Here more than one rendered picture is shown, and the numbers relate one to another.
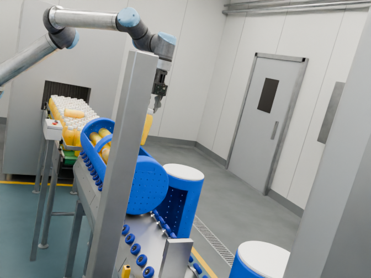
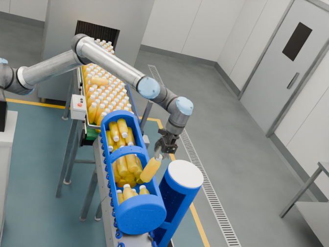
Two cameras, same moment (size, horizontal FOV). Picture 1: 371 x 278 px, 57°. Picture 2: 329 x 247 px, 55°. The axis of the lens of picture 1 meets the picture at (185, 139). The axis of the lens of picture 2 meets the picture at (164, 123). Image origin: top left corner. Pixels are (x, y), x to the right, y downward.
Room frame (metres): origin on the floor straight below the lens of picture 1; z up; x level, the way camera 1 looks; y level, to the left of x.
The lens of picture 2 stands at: (0.32, 0.23, 2.48)
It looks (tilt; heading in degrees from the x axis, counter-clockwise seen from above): 32 degrees down; 1
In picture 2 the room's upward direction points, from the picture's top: 23 degrees clockwise
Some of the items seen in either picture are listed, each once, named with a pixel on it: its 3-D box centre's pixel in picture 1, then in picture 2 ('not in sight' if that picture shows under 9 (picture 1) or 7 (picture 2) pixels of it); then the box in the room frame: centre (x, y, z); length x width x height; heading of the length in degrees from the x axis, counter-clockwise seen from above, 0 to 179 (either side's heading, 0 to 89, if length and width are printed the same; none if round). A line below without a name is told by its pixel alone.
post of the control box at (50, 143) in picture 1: (41, 200); (66, 157); (2.36, 0.93, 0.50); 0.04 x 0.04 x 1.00; 29
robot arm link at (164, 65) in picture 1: (162, 65); (175, 126); (1.65, 0.19, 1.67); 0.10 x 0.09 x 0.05; 119
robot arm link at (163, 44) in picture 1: (164, 46); (180, 111); (1.66, 0.19, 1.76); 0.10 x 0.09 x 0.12; 59
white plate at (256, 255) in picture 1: (271, 260); not in sight; (1.26, -0.45, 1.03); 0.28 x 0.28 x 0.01
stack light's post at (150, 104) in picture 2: not in sight; (133, 146); (2.83, 0.45, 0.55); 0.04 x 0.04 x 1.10; 29
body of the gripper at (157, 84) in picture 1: (158, 82); (169, 139); (1.65, 0.19, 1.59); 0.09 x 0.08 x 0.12; 29
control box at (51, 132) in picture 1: (52, 129); (78, 107); (2.36, 0.93, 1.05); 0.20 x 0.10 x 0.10; 29
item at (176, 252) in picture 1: (174, 257); not in sight; (1.16, -0.06, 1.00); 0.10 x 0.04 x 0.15; 119
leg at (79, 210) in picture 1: (73, 241); (89, 196); (2.23, 0.61, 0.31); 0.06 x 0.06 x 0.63; 29
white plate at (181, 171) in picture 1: (183, 171); (185, 173); (2.16, -0.04, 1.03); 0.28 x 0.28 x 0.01
